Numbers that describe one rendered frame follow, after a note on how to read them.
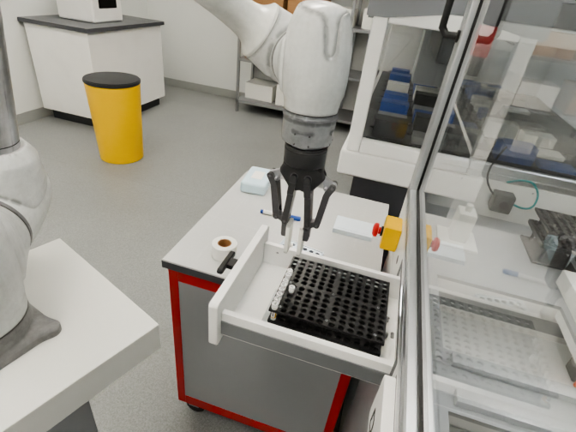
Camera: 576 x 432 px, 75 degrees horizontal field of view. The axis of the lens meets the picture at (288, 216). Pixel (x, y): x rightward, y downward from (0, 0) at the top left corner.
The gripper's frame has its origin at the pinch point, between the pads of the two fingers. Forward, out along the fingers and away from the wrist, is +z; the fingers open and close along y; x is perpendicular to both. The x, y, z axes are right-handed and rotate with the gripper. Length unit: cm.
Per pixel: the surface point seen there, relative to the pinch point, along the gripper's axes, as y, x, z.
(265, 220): -18.4, 37.8, 23.5
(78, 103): -272, 227, 72
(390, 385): 22.2, -21.4, 7.4
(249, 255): -9.2, -1.1, 6.8
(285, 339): 3.8, -15.0, 12.3
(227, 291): -9.0, -12.5, 7.1
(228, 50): -202, 414, 37
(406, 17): 11, 78, -37
